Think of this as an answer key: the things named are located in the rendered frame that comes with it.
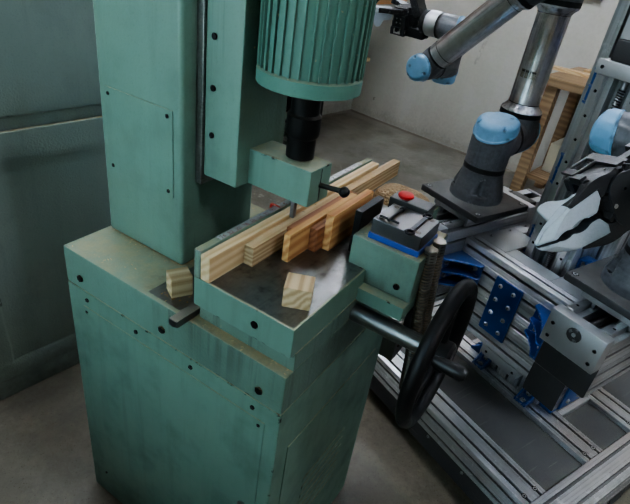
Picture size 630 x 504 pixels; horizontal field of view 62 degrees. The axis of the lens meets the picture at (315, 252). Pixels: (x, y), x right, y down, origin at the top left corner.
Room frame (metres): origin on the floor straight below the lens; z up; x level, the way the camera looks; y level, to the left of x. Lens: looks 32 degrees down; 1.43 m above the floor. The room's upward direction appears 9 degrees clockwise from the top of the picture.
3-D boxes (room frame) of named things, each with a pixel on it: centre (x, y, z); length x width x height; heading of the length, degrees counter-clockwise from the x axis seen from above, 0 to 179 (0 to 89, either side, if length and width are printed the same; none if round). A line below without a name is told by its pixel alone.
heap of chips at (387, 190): (1.14, -0.18, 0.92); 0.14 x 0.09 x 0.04; 61
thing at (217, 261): (0.97, 0.03, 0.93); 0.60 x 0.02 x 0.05; 151
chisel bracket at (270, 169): (0.90, 0.07, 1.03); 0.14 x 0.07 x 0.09; 61
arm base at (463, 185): (1.44, -0.44, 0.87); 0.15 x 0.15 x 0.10
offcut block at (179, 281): (0.80, 0.24, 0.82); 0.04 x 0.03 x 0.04; 123
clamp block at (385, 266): (0.87, -0.16, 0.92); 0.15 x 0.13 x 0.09; 151
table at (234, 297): (0.91, -0.08, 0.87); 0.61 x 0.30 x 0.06; 151
